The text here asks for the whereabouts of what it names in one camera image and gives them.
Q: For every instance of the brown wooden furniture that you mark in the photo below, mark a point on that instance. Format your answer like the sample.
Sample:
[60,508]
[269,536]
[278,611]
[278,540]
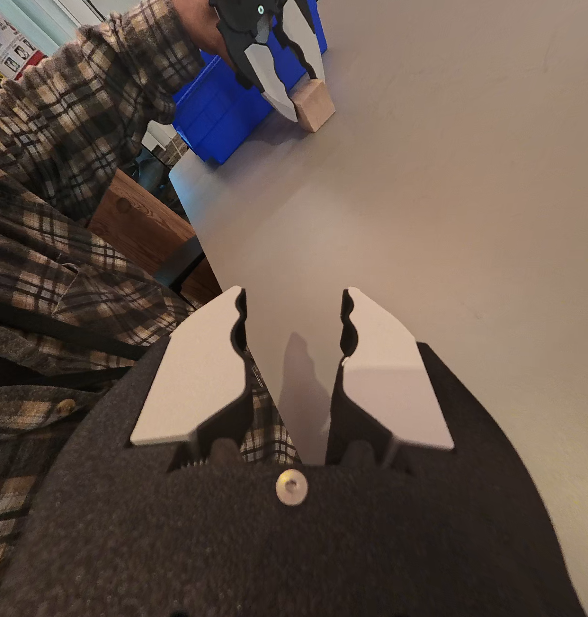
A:
[139,226]

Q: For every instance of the red fire extinguisher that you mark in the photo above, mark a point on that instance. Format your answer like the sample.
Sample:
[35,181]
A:
[33,67]

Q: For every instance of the person's left hand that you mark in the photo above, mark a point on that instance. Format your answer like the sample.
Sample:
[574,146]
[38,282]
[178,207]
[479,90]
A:
[202,29]

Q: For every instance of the person's left forearm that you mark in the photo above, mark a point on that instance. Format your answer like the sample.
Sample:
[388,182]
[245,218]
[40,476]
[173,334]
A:
[106,86]

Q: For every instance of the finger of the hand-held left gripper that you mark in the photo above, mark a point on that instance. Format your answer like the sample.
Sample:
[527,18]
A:
[311,38]
[270,82]

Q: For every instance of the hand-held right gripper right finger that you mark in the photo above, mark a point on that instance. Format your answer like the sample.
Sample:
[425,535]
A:
[395,395]

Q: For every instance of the wooden cube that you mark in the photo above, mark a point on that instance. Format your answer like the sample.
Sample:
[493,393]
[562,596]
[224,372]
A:
[315,106]

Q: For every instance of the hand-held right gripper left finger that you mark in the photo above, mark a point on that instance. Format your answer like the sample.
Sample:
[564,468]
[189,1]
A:
[188,385]

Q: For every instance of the blue plastic bin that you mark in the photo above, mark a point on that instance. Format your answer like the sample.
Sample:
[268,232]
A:
[217,115]

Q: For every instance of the black chair armrest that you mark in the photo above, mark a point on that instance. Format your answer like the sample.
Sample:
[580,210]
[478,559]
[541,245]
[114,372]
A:
[183,262]

